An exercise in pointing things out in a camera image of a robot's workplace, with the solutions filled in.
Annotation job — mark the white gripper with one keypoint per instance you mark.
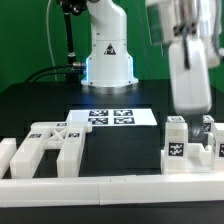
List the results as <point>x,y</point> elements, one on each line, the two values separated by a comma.
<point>190,87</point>

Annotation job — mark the white chair seat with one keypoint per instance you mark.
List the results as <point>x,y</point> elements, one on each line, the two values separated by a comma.
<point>198,160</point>

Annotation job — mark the white chair back frame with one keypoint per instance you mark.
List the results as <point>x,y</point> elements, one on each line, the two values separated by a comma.
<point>67,137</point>

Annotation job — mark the white tagged cube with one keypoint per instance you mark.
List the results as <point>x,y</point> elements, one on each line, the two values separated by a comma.
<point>208,123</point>
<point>175,119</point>

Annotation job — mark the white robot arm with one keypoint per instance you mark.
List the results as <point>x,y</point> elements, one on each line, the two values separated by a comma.
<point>189,29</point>

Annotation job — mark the white tagged base sheet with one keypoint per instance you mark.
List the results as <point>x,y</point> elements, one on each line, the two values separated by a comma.
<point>114,117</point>

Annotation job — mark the white U-shaped fence wall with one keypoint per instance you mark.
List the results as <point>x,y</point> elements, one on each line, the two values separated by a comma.
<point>104,190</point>

